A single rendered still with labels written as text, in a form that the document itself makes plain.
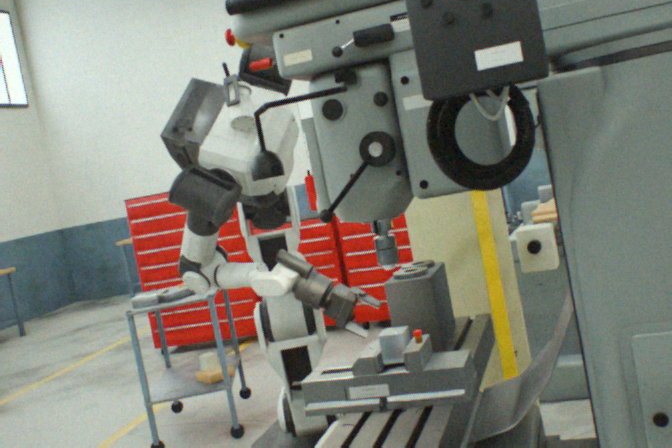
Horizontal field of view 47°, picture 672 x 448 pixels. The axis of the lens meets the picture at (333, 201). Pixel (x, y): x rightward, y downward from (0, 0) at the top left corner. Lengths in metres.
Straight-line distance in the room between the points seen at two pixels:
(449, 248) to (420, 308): 1.49
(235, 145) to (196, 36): 9.94
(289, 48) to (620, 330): 0.82
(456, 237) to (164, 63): 9.14
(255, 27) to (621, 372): 0.96
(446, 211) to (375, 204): 1.82
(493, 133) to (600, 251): 0.29
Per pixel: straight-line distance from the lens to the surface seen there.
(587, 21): 1.53
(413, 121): 1.54
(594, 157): 1.45
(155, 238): 7.15
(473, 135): 1.52
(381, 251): 1.67
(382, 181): 1.58
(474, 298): 3.46
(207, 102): 2.10
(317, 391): 1.68
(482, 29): 1.27
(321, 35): 1.59
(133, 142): 12.40
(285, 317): 2.34
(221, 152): 2.00
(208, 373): 4.75
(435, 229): 3.43
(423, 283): 1.95
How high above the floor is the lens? 1.45
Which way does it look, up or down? 3 degrees down
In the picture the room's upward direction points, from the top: 11 degrees counter-clockwise
